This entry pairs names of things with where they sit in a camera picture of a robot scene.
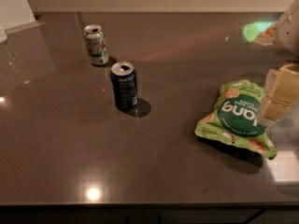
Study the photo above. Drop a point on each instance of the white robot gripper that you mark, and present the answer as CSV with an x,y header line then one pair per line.
x,y
288,34

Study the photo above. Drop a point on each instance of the green rice chip bag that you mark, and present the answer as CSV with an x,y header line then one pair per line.
x,y
234,119

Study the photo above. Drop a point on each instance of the blue pepsi can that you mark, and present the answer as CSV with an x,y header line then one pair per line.
x,y
123,78

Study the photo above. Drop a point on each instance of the white green soda can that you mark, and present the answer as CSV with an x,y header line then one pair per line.
x,y
96,44

